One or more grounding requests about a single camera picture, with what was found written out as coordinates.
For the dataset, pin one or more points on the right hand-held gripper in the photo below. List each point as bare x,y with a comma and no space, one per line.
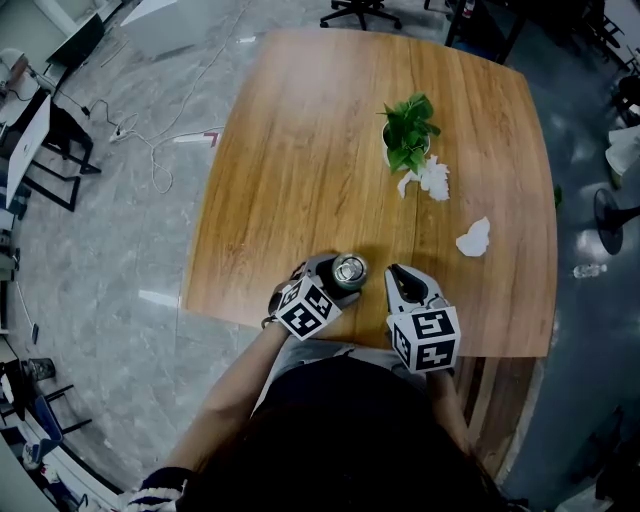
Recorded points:
425,340

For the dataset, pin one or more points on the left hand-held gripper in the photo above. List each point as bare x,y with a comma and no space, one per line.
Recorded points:
305,310

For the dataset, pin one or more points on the metal cylindrical bottle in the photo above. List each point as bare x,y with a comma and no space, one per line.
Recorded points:
350,286

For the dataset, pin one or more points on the person's left forearm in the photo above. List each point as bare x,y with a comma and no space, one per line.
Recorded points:
225,400

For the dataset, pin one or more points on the person's right forearm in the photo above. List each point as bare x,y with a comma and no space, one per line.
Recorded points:
447,410

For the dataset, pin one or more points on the person's left hand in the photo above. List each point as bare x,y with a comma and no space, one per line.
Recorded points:
276,302

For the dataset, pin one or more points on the person's black top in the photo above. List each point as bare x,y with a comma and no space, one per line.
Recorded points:
340,385

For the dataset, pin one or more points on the small white tissue strip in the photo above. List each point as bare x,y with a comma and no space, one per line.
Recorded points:
405,184

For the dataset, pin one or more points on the large crumpled white tissue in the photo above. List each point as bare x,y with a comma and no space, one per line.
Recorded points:
436,180

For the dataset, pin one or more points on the green plant in white pot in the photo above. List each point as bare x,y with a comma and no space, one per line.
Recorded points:
407,132

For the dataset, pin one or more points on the clear plastic bottle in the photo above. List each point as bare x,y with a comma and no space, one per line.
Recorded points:
590,271

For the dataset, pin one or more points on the black fan stand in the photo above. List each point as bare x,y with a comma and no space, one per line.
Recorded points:
609,222

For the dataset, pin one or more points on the white power strip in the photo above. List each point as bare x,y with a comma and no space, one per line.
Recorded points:
118,135

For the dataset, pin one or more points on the striped black and white sleeve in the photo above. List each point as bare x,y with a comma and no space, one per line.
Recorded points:
157,492

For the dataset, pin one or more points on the black office chair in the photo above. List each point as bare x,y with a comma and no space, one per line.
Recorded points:
362,7

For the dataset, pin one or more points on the black desk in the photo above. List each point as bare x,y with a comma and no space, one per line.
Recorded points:
485,25

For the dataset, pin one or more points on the dark phone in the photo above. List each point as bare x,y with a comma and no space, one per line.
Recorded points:
35,334

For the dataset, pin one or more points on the white cabinet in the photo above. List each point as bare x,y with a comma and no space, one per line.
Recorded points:
165,27

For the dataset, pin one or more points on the white table with black frame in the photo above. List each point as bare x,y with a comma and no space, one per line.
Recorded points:
30,145

